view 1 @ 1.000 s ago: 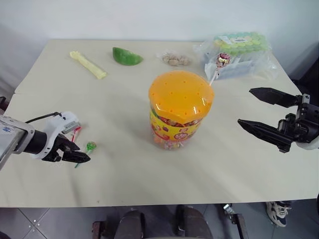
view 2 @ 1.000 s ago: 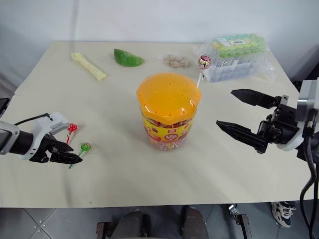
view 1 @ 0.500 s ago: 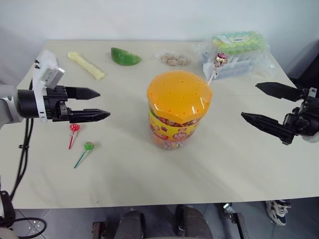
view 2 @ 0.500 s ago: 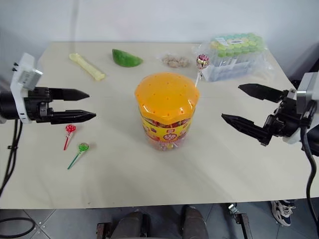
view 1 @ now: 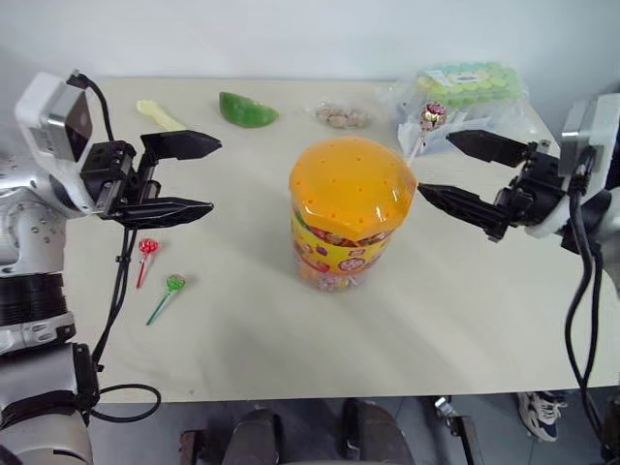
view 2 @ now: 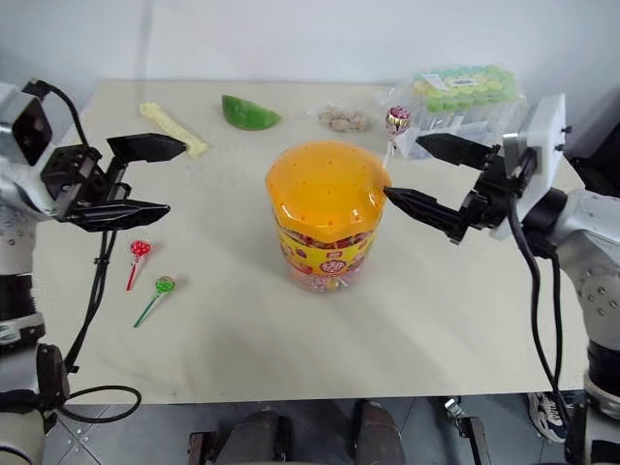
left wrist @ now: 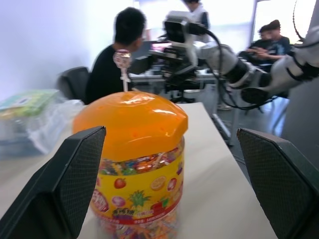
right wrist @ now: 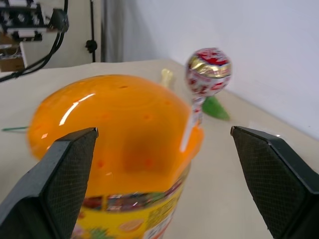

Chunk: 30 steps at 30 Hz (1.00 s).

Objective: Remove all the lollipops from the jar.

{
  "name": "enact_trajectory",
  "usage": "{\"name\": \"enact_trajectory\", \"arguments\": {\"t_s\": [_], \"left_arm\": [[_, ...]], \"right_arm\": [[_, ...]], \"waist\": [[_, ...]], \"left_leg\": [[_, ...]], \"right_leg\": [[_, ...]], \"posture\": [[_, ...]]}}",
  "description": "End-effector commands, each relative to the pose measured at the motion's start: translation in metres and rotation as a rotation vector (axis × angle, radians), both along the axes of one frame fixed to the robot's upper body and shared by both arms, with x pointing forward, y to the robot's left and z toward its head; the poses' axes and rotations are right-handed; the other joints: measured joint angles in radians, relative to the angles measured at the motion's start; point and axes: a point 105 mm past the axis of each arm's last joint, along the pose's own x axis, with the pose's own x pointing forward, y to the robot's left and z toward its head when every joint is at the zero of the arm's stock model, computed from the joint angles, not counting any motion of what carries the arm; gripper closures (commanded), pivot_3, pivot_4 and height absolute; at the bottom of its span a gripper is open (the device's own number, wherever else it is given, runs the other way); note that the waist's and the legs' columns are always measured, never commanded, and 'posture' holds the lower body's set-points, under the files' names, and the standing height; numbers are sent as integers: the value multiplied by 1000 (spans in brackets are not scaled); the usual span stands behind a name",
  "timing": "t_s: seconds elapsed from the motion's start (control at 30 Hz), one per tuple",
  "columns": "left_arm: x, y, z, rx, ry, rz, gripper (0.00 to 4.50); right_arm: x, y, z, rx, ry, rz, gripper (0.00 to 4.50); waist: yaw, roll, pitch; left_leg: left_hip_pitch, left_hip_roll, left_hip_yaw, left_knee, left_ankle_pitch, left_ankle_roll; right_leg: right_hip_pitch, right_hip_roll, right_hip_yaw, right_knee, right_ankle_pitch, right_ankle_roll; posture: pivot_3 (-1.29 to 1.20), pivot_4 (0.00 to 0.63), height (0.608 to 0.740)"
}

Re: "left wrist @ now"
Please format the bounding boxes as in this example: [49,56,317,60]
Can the person in black shirt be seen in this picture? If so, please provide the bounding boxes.
[85,7,148,105]

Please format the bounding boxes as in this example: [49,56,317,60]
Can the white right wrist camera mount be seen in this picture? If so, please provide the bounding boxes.
[163,10,196,47]

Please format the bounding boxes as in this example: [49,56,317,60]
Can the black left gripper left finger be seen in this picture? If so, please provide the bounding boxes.
[0,126,107,239]

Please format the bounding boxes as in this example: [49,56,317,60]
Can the lollipop jar with orange lid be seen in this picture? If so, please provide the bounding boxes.
[72,91,189,239]

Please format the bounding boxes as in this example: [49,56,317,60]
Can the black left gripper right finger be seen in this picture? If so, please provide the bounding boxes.
[236,127,319,239]

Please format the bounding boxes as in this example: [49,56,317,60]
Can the grey background desk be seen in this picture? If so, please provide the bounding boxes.
[128,71,225,84]

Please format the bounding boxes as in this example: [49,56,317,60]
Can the black braided cable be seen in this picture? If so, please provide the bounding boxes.
[292,0,306,42]

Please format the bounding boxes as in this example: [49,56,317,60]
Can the silver robot torso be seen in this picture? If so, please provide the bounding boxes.
[303,0,319,48]

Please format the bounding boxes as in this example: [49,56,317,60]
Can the black office chair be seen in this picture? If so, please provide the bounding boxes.
[57,66,90,103]

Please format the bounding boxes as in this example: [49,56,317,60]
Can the standing person in grey hoodie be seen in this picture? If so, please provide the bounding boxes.
[181,0,211,29]

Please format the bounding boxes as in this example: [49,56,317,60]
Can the green packs in clear wrap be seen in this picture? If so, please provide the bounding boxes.
[0,89,84,160]

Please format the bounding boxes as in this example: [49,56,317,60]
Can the pink wrapped lollipop white stick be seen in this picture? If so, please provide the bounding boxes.
[113,49,132,93]

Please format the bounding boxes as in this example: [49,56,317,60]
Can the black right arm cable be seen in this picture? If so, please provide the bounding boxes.
[195,23,280,110]

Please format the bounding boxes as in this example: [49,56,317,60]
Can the seated person in navy shirt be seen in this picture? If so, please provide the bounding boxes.
[245,19,293,67]

